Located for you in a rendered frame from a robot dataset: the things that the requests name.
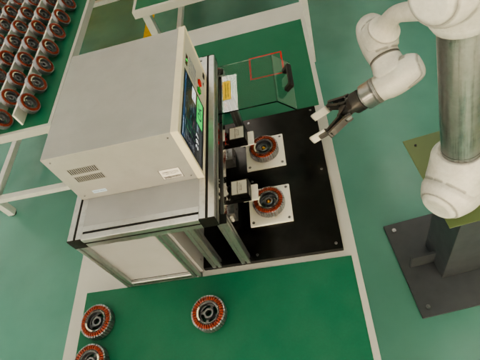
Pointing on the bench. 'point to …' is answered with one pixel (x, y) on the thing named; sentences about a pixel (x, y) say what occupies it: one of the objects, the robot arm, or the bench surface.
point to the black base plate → (305, 203)
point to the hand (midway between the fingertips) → (314, 127)
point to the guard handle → (288, 77)
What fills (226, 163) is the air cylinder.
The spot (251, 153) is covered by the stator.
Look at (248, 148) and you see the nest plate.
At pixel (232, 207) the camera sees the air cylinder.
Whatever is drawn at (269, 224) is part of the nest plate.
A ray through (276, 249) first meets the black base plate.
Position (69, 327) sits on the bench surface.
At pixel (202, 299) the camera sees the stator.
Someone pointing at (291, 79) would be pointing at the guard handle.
